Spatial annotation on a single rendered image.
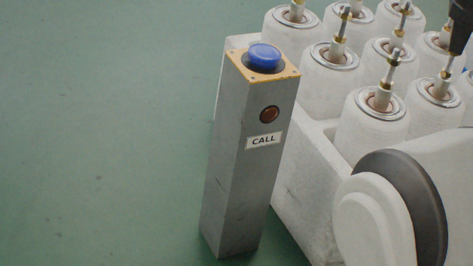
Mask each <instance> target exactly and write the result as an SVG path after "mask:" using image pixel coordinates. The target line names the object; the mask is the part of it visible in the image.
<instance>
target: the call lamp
mask: <svg viewBox="0 0 473 266"><path fill-rule="evenodd" d="M277 114H278V109H277V108H275V107H271V108H268V109H267V110H265V111H264V112H263V114H262V117H261V119H262V121H264V122H270V121H272V120H274V119H275V117H276V116H277Z"/></svg>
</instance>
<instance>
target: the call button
mask: <svg viewBox="0 0 473 266"><path fill-rule="evenodd" d="M248 58H249V59H250V62H251V63H252V64H253V65H254V66H256V67H258V68H261V69H272V68H274V67H275V66H276V65H277V64H279V63H280V61H281V52H280V51H279V50H278V49H277V48H276V47H274V46H272V45H269V44H263V43H259V44H254V45H252V46H250V47H249V49H248Z"/></svg>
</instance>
